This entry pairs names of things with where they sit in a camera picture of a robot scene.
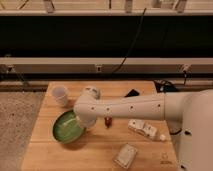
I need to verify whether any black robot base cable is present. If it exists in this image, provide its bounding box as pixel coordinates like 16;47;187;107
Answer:
153;79;184;136

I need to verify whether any translucent white plastic cup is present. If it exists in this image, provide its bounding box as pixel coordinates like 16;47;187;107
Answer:
51;86;68;107

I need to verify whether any black smartphone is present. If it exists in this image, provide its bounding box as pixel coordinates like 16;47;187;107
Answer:
125;89;140;97

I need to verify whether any black hanging cable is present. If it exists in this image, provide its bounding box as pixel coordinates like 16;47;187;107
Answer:
111;7;147;74

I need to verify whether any grey metal rail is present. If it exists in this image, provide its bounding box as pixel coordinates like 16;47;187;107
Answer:
0;57;213;74

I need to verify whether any red brown chili pepper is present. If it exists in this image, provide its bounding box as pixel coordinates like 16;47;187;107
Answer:
105;117;112;128

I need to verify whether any green ceramic bowl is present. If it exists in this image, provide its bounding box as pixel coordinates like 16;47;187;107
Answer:
52;110;85;144

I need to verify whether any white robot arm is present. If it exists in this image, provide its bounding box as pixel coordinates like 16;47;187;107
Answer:
74;86;213;171

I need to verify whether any white wall outlet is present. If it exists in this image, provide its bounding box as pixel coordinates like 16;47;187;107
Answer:
97;66;102;72

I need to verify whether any clear plastic wrapped packet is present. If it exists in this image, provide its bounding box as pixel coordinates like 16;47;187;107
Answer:
114;144;138;169

